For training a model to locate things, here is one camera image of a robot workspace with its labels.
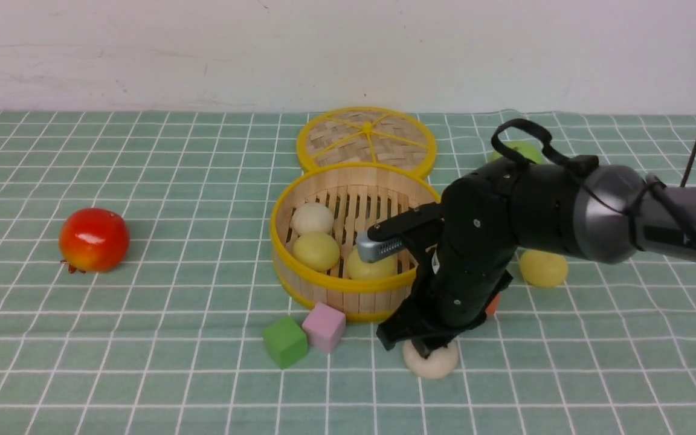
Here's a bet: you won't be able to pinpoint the orange foam cube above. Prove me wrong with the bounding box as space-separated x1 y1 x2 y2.
485 294 501 317

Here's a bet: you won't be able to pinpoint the green checkered tablecloth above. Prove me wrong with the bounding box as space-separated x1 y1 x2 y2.
0 111 696 434

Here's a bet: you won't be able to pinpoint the red yellow pomegranate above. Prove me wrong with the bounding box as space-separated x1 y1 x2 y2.
58 207 131 274

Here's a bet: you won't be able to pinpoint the green foam cube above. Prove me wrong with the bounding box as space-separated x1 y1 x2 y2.
262 316 309 370

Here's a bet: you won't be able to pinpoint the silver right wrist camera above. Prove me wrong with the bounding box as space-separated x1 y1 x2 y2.
355 233 405 263

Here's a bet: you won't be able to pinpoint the green apple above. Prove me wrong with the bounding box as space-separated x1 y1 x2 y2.
504 140 545 164

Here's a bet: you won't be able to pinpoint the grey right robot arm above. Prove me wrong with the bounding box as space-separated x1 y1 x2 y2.
356 156 696 357

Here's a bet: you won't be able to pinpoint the pink foam cube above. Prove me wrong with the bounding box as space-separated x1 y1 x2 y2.
301 302 346 353

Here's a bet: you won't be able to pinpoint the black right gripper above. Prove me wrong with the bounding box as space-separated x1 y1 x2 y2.
366 159 587 358

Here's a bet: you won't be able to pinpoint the bamboo steamer tray yellow rims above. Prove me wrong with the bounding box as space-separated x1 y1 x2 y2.
269 163 440 323

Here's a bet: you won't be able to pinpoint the white bun front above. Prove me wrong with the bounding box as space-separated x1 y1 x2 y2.
402 340 460 380

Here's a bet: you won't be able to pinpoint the white bun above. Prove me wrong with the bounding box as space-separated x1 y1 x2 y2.
290 202 335 235
402 340 460 380

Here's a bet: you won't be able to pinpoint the woven steamer lid yellow rim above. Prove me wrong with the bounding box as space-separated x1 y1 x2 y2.
295 106 437 179

